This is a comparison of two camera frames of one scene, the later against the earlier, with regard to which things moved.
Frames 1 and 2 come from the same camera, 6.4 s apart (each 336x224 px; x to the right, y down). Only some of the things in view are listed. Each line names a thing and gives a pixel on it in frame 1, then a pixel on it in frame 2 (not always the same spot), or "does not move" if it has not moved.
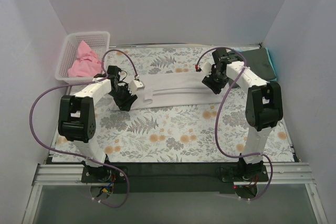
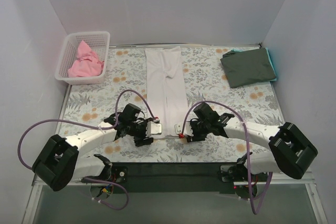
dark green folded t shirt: x=259 y=60 does not move
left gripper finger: x=125 y=105 -> x=140 y=140
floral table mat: x=214 y=131 does not move
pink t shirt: x=88 y=63 does not move
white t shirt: x=176 y=89 -> x=165 y=87
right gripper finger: x=216 y=85 -> x=190 y=138
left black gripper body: x=126 y=100 -> x=144 y=131
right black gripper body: x=212 y=85 -> x=192 y=130
